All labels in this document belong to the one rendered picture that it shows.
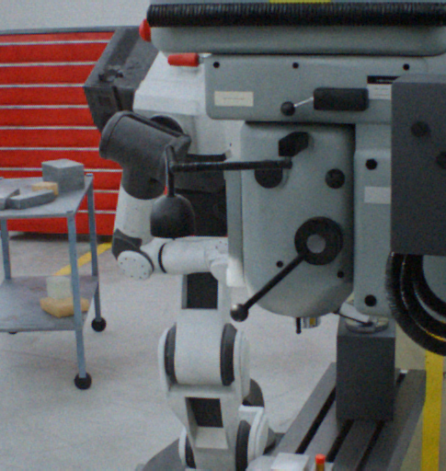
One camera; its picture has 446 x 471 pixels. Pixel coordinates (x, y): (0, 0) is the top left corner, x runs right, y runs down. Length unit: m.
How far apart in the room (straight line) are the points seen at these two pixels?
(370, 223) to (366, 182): 0.06
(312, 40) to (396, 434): 0.92
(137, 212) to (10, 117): 5.10
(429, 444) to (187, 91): 1.97
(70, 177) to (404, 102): 3.79
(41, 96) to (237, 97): 5.54
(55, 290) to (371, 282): 3.41
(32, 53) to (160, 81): 4.94
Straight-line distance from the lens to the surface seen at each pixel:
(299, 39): 1.48
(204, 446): 2.53
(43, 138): 7.07
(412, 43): 1.45
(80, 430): 4.36
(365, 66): 1.47
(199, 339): 2.31
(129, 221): 2.11
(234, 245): 1.68
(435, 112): 1.21
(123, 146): 1.98
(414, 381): 2.36
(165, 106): 2.06
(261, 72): 1.51
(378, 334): 2.10
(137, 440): 4.25
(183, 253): 2.14
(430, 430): 3.66
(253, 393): 2.80
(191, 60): 1.77
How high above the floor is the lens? 1.86
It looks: 15 degrees down
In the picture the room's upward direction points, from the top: 2 degrees counter-clockwise
